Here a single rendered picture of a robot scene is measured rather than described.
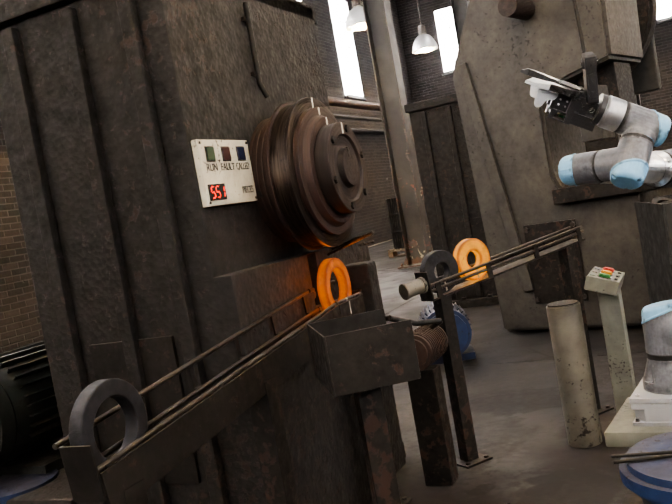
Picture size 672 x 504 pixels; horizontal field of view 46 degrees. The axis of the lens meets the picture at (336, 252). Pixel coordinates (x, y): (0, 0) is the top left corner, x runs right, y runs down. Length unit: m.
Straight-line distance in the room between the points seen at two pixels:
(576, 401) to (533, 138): 2.37
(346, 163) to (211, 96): 0.45
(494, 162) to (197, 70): 3.11
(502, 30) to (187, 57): 3.15
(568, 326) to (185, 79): 1.57
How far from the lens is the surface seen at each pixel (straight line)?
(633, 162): 1.87
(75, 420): 1.54
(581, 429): 3.00
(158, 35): 2.20
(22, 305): 9.74
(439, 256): 2.86
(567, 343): 2.92
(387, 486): 1.99
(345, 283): 2.54
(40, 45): 2.47
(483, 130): 5.10
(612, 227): 4.85
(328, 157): 2.31
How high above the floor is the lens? 0.99
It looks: 3 degrees down
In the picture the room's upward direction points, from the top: 10 degrees counter-clockwise
